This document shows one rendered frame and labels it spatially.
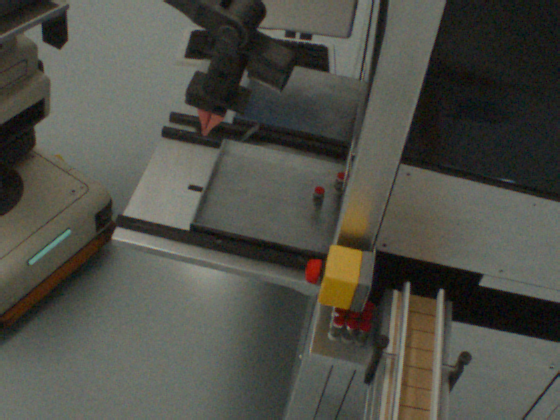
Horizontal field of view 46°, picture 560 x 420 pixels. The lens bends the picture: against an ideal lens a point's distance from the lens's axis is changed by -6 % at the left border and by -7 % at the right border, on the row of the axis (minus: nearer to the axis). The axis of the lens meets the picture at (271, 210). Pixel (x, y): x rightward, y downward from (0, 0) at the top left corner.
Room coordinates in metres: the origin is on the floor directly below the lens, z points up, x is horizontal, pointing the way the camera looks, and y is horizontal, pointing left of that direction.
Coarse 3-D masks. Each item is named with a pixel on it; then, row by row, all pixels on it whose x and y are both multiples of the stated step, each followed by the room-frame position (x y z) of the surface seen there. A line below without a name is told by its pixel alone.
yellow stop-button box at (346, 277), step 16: (336, 256) 0.76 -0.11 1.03; (352, 256) 0.76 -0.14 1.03; (368, 256) 0.77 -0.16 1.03; (336, 272) 0.72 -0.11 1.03; (352, 272) 0.73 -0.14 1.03; (368, 272) 0.74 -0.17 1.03; (320, 288) 0.74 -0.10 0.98; (336, 288) 0.71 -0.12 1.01; (352, 288) 0.71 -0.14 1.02; (368, 288) 0.71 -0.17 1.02; (336, 304) 0.71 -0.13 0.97; (352, 304) 0.71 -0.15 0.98
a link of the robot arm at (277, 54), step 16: (224, 32) 0.89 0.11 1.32; (256, 32) 0.95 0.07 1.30; (224, 48) 0.90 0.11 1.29; (240, 48) 0.91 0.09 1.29; (256, 48) 0.92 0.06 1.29; (272, 48) 0.93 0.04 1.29; (256, 64) 0.91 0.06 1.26; (272, 64) 0.91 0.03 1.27; (288, 64) 0.91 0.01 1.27; (256, 80) 0.91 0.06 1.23; (272, 80) 0.90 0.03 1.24; (288, 80) 0.94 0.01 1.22
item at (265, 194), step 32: (224, 160) 1.12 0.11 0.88; (256, 160) 1.13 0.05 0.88; (288, 160) 1.13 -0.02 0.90; (320, 160) 1.13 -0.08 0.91; (224, 192) 1.02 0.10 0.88; (256, 192) 1.04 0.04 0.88; (288, 192) 1.05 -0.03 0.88; (192, 224) 0.89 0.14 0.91; (224, 224) 0.93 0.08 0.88; (256, 224) 0.95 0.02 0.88; (288, 224) 0.96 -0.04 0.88; (320, 224) 0.98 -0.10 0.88; (320, 256) 0.87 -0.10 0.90
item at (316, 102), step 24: (312, 72) 1.47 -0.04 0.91; (264, 96) 1.37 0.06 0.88; (288, 96) 1.39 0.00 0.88; (312, 96) 1.41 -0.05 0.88; (336, 96) 1.42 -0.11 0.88; (240, 120) 1.23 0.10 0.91; (264, 120) 1.28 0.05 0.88; (288, 120) 1.29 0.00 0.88; (312, 120) 1.31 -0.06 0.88; (336, 120) 1.32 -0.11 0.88; (336, 144) 1.21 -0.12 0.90
